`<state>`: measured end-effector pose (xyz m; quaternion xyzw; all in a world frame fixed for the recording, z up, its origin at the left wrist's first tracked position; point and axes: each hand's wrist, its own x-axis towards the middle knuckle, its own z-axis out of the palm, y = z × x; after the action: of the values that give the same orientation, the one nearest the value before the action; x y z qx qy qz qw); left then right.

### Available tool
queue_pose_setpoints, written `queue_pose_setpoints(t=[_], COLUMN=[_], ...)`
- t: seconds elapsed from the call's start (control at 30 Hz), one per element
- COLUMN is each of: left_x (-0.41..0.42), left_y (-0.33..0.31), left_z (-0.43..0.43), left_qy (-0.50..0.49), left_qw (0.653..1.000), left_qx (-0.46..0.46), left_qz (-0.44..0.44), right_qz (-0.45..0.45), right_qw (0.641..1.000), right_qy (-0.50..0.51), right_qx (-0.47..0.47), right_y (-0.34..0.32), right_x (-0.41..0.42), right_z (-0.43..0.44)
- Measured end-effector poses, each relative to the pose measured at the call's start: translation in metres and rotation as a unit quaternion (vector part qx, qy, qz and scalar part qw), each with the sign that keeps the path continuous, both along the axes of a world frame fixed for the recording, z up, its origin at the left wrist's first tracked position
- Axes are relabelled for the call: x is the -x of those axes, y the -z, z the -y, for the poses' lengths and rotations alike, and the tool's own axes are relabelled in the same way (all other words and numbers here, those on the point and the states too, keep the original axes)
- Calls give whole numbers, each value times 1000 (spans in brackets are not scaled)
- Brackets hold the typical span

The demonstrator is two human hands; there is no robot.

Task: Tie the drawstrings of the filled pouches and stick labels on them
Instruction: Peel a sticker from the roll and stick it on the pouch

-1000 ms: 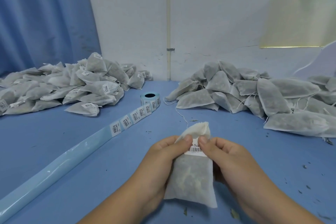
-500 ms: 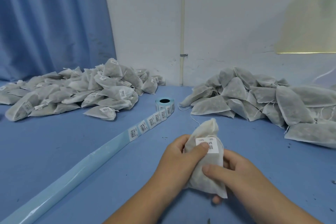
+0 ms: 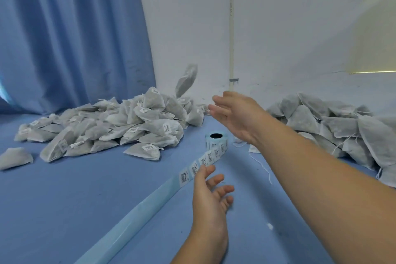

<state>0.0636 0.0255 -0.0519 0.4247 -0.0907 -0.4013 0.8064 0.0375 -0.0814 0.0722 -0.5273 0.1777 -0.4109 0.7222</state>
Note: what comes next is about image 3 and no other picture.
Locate person's right hand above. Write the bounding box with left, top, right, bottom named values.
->
left=207, top=90, right=274, bottom=148

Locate person's left hand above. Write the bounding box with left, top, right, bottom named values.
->
left=192, top=165, right=236, bottom=244

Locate blue label roll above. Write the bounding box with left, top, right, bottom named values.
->
left=74, top=131, right=230, bottom=264

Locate pile of unlabelled herb bags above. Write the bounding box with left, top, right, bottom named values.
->
left=247, top=92, right=396, bottom=189

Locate pile of labelled herb bags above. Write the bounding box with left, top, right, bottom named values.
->
left=14, top=86, right=208, bottom=163

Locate lone white pouch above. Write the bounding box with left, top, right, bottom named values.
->
left=0, top=147, right=34, bottom=171

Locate person's right forearm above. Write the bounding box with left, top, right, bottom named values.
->
left=250, top=115, right=396, bottom=264

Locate blue curtain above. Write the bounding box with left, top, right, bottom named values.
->
left=0, top=0, right=157, bottom=116

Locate white wall pipe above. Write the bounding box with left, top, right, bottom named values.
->
left=228, top=0, right=238, bottom=91

